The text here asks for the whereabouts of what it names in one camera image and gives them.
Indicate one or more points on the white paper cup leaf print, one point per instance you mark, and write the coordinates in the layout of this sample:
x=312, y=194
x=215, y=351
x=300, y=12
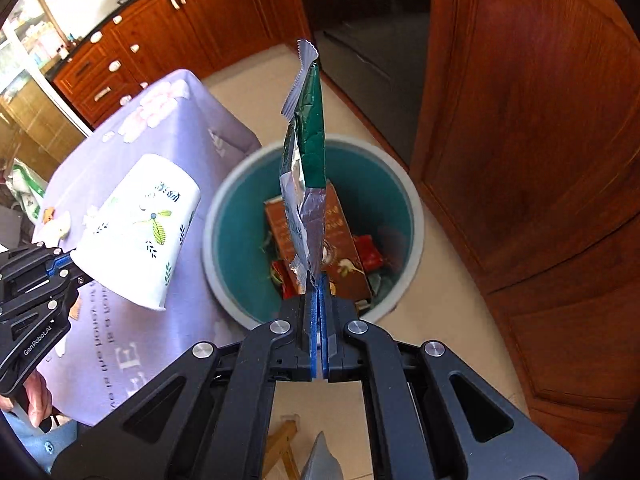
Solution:
x=140, y=230

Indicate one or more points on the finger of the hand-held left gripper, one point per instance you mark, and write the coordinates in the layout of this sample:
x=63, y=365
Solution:
x=45, y=292
x=30, y=262

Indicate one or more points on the black built-in oven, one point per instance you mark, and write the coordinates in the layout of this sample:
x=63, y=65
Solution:
x=370, y=50

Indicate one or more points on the person's left hand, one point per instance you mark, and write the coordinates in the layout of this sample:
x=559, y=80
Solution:
x=39, y=400

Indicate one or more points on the red wrapper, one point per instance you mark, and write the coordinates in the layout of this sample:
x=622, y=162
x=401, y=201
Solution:
x=369, y=252

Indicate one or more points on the brown wooden door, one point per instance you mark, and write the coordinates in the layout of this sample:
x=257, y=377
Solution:
x=540, y=160

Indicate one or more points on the person's left forearm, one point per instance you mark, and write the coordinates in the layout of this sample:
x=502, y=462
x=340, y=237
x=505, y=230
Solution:
x=35, y=447

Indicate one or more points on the purple floral tablecloth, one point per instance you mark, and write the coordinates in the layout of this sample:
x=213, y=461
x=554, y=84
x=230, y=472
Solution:
x=175, y=125

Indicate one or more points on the red and yellow snack packet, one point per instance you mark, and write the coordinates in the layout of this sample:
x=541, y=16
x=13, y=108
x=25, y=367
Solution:
x=286, y=280

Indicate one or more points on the white and teal trash bin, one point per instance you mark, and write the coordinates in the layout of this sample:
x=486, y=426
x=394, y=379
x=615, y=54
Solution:
x=395, y=200

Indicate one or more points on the white and orange food scrap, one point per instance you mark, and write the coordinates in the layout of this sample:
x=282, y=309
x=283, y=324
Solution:
x=57, y=222

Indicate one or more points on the green foil packet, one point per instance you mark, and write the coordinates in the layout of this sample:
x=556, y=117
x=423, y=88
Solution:
x=310, y=135

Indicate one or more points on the glass display cabinet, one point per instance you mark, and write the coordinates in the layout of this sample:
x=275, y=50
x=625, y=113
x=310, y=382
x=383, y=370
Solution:
x=25, y=55

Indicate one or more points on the brown cardboard box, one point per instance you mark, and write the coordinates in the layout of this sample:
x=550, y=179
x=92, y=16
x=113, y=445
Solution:
x=342, y=240

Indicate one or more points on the grey pointed object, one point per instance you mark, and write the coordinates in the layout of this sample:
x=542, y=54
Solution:
x=322, y=460

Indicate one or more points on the green and white bag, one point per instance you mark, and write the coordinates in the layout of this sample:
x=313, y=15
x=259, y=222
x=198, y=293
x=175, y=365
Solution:
x=27, y=190

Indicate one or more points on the wooden kitchen cabinets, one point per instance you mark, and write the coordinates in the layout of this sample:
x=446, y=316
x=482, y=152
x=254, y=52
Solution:
x=210, y=25

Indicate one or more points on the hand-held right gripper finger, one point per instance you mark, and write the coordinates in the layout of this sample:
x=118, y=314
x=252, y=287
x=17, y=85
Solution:
x=315, y=340
x=325, y=340

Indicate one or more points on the wooden stool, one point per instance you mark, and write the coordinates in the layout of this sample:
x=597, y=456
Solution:
x=285, y=447

